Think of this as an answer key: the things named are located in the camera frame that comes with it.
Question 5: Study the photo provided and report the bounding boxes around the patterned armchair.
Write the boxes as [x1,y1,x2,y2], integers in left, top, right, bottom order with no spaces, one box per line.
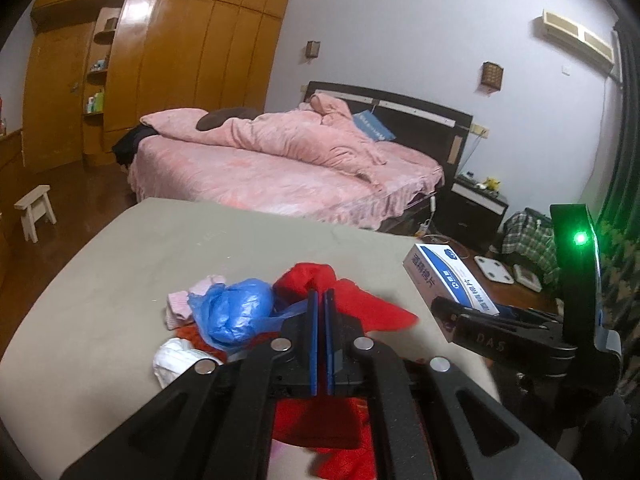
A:
[598,221,639,399]

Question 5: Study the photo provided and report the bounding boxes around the white air conditioner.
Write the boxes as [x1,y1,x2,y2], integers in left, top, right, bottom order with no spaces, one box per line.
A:
[541,10,615,73]

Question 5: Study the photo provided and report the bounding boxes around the pink bed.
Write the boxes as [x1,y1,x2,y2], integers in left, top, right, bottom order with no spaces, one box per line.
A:
[128,136,444,230]

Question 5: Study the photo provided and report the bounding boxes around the dark green curtain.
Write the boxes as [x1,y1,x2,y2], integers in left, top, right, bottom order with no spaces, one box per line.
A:
[599,20,639,240]

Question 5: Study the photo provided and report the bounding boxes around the brown cushion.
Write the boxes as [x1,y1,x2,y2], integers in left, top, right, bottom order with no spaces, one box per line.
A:
[195,106,260,131]

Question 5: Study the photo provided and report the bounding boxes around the yellow plush toy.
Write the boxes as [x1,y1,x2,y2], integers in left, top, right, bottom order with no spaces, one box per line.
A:
[484,177,500,192]

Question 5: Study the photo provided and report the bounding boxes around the small white stool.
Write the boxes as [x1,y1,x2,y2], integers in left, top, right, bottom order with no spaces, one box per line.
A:
[14,184,58,243]

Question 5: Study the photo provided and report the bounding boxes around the white bag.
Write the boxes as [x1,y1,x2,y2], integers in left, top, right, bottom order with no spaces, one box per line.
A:
[152,337,221,389]

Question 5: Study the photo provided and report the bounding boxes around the black white nightstand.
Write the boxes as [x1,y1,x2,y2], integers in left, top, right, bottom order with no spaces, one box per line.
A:
[434,176,509,252]

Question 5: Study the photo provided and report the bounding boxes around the wooden sideboard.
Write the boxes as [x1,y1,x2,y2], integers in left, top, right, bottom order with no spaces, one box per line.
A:
[0,129,28,240]

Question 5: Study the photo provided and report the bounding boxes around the pink duvet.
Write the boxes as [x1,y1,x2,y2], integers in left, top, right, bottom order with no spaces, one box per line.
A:
[141,92,387,185]

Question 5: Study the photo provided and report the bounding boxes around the plaid bag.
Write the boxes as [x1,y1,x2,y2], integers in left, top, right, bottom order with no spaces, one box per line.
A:
[500,208,560,287]

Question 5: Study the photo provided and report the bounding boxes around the blue plastic bag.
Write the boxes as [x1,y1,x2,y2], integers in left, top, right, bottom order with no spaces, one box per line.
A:
[189,278,306,353]

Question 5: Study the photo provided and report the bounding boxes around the white bathroom scale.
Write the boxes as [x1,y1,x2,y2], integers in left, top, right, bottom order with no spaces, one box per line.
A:
[474,255,515,285]

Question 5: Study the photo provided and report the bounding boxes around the wooden wardrobe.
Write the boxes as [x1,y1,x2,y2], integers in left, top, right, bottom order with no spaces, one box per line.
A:
[22,0,288,172]

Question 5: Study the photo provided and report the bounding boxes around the pink rolled sock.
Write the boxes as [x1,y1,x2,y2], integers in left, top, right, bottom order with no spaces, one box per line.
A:
[165,275,226,330]

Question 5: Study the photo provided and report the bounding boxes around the blue pillow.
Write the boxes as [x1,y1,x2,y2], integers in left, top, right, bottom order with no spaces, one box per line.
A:
[352,110,396,142]

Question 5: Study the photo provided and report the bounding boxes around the red cloth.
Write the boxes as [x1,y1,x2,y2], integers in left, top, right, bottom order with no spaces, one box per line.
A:
[273,262,418,479]

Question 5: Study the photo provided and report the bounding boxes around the black clothes on bed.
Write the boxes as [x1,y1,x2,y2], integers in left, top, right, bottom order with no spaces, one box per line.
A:
[112,122,158,168]

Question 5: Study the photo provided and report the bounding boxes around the dark wooden headboard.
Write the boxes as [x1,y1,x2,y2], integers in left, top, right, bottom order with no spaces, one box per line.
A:
[303,81,473,193]

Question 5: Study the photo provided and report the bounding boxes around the left wall lamp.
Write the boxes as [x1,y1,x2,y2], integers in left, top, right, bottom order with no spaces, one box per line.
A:
[305,40,321,60]

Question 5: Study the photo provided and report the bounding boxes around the white blue medicine box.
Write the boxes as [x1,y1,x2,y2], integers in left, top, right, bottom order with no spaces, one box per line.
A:
[402,243,500,318]

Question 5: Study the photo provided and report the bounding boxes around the right wall lamp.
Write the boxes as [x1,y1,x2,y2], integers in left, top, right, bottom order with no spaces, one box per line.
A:
[480,62,504,91]

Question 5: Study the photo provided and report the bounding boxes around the wall lamp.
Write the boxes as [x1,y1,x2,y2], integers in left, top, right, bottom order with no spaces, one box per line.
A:
[480,62,504,91]
[305,40,321,60]

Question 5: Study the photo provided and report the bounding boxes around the white charger cable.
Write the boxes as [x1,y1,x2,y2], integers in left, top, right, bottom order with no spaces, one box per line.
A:
[413,194,476,256]

